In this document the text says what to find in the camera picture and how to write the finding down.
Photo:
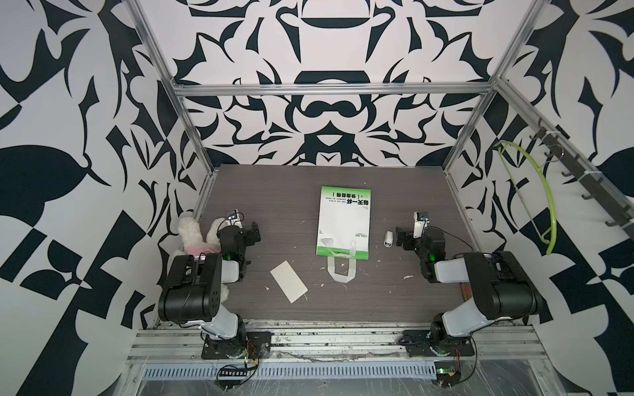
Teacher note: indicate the small white stapler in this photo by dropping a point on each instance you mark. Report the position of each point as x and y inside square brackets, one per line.
[388, 239]

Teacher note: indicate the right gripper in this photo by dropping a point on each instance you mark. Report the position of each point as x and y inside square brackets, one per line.
[409, 239]

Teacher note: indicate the white plush bunny pink shirt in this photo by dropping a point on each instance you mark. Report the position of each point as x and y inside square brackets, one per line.
[196, 245]

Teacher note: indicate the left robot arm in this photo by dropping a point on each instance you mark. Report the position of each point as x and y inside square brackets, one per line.
[196, 287]

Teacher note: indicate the white green paper bag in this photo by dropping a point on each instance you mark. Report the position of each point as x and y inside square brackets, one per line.
[343, 230]

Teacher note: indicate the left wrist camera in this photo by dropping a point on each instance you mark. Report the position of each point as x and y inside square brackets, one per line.
[235, 218]

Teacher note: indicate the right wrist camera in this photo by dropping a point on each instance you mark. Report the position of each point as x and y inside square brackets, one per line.
[421, 222]

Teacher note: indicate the green tube on wall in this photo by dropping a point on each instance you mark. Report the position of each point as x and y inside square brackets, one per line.
[531, 186]

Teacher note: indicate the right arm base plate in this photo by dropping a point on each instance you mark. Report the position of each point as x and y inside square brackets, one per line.
[424, 343]

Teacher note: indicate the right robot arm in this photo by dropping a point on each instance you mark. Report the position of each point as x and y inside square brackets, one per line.
[501, 289]

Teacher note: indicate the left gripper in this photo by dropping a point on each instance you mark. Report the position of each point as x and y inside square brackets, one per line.
[247, 235]

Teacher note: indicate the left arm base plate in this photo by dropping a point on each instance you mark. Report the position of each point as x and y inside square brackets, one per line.
[249, 345]

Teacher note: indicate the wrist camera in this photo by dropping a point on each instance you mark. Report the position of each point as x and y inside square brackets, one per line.
[235, 218]
[421, 222]

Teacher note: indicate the cream paper receipt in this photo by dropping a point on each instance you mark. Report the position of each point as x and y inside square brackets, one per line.
[289, 282]

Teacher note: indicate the black hook rail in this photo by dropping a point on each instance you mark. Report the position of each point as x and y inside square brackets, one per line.
[560, 150]

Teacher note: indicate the aluminium frame crossbar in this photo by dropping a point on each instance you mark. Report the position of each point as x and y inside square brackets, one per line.
[331, 89]

